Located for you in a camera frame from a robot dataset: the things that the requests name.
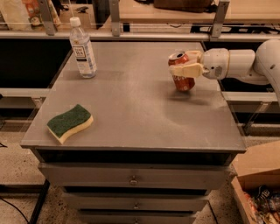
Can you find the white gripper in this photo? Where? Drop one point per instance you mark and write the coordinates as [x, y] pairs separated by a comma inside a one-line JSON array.
[[215, 62]]

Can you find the red coke can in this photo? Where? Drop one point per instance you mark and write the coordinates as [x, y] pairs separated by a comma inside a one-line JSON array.
[[182, 83]]

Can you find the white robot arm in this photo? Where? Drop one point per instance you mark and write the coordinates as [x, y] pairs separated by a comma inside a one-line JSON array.
[[261, 67]]

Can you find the clear plastic water bottle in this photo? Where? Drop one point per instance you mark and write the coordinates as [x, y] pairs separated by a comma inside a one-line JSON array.
[[82, 49]]

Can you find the round metal drawer knob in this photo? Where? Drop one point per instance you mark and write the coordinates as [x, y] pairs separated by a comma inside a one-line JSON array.
[[133, 181]]

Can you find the cardboard box with snacks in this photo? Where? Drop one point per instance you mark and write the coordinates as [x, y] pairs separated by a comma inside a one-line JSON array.
[[258, 166]]

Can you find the green yellow sponge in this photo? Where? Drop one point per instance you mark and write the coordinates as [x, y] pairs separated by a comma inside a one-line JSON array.
[[69, 123]]

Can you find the orange white snack bag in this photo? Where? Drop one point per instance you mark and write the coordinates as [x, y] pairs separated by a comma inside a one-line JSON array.
[[34, 14]]

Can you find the metal railing frame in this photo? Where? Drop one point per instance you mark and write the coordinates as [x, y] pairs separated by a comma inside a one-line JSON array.
[[131, 21]]

